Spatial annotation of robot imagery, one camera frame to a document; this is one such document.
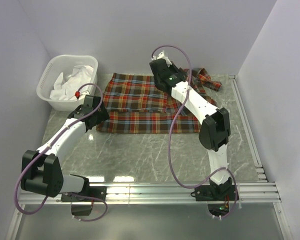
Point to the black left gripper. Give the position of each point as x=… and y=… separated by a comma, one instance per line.
x=102, y=115

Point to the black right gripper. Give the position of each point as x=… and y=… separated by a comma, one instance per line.
x=173, y=68

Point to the red brown plaid shirt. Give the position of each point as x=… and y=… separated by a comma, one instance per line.
x=136, y=106

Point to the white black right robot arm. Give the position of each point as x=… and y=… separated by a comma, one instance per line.
x=214, y=130

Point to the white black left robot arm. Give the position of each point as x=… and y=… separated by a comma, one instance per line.
x=41, y=169

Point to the white crumpled shirt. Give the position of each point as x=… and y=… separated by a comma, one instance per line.
x=65, y=86

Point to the white plastic laundry basket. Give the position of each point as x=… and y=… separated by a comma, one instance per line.
x=65, y=64

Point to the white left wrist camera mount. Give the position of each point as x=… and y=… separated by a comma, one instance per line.
x=78, y=95

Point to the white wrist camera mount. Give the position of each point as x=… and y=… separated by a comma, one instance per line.
x=78, y=95
x=162, y=55

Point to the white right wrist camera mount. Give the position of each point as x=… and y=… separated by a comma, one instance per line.
x=162, y=55

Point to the aluminium right side rail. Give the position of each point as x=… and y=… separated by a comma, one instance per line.
x=248, y=132

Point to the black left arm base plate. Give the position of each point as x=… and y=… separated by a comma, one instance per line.
x=87, y=195

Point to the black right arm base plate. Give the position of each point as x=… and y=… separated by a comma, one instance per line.
x=213, y=192

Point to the aluminium mounting rail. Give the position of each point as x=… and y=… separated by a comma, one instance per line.
x=172, y=193

